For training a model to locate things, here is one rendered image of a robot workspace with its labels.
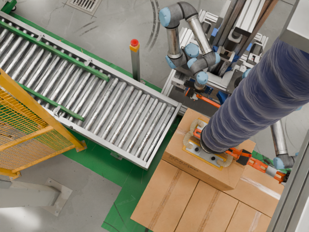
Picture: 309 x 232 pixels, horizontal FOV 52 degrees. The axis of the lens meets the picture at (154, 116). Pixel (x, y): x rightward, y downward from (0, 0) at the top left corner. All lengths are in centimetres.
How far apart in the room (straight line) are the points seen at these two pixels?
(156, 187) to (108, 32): 202
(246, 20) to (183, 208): 179
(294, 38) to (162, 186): 233
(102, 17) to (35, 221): 246
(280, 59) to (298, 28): 24
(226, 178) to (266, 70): 149
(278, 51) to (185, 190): 212
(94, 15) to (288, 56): 340
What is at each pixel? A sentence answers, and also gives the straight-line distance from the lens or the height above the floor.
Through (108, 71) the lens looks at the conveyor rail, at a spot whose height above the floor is 59.
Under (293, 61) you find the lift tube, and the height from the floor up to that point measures 268.
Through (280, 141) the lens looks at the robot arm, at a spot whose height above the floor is 154.
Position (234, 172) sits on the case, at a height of 108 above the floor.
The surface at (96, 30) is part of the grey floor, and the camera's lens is 409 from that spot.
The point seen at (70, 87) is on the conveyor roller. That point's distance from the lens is 323.
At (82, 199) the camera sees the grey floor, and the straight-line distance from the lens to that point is 357.
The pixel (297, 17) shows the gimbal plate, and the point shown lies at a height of 288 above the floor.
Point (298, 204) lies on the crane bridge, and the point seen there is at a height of 303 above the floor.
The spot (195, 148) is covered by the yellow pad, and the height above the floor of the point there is 112.
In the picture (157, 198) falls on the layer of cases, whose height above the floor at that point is 54.
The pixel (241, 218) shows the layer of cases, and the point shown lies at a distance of 309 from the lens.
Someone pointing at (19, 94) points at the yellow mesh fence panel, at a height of 183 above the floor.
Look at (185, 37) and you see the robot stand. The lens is 293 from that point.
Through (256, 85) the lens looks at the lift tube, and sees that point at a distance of 123.
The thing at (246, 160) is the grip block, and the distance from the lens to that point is 242.
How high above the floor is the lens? 351
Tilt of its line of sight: 75 degrees down
